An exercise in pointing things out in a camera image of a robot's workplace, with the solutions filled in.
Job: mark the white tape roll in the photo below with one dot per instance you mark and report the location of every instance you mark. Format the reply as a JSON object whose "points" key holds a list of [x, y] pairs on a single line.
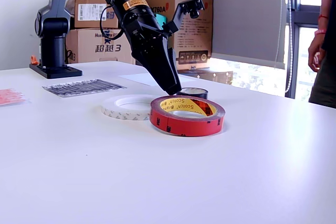
{"points": [[118, 113]]}

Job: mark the grey roller blind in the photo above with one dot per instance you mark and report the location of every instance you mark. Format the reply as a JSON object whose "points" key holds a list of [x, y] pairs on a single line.
{"points": [[249, 11]]}

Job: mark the person in olive shorts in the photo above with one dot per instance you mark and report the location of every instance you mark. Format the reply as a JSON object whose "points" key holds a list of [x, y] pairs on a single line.
{"points": [[328, 82]]}

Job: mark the red scribbled paper sheet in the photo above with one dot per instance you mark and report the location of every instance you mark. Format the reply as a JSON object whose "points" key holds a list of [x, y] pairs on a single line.
{"points": [[10, 96]]}

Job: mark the black scribbled paper sheet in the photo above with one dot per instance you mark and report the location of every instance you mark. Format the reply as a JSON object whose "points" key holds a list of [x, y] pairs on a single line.
{"points": [[78, 87]]}

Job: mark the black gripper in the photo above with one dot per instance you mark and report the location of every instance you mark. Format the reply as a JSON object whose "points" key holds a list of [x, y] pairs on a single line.
{"points": [[141, 27]]}

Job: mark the person's right hand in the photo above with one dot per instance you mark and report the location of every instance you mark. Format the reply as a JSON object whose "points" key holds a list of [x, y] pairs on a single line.
{"points": [[313, 53]]}

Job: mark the person's right forearm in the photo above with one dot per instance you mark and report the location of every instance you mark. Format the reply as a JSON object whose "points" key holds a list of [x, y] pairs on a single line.
{"points": [[323, 3]]}

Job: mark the grey plastic bag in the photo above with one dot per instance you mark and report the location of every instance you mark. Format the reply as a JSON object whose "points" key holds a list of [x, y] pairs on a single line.
{"points": [[70, 5]]}

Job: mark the orange clamp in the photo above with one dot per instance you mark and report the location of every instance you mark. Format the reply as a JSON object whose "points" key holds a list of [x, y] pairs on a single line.
{"points": [[33, 60]]}

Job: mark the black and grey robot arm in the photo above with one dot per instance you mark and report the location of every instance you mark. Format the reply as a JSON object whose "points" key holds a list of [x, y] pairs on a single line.
{"points": [[53, 45]]}

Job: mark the dark metal window frame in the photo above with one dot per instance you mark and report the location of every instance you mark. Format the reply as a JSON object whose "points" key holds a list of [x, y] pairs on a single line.
{"points": [[307, 16]]}

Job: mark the red tape roll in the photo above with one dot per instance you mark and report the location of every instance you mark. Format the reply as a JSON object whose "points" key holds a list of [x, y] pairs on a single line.
{"points": [[183, 127]]}

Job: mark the black tape roll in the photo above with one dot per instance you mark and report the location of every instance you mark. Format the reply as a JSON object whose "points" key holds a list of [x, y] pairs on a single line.
{"points": [[200, 94]]}

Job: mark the cardboard box blue logo print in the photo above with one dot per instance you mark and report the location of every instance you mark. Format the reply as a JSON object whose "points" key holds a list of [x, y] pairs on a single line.
{"points": [[86, 48]]}

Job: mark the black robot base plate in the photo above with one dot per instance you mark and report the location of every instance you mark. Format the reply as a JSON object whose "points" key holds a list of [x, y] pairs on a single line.
{"points": [[60, 73]]}

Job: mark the teal carton box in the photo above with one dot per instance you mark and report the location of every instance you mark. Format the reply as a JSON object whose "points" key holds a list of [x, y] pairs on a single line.
{"points": [[161, 19]]}

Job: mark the tall cardboard box GX760A print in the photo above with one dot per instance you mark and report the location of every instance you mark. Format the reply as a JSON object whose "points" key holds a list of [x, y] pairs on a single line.
{"points": [[194, 45]]}

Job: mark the blank white paper sheet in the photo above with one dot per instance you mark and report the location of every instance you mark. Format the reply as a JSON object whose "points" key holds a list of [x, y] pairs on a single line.
{"points": [[139, 78]]}

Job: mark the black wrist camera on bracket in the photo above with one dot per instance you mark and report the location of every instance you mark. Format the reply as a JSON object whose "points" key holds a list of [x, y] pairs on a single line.
{"points": [[178, 14]]}

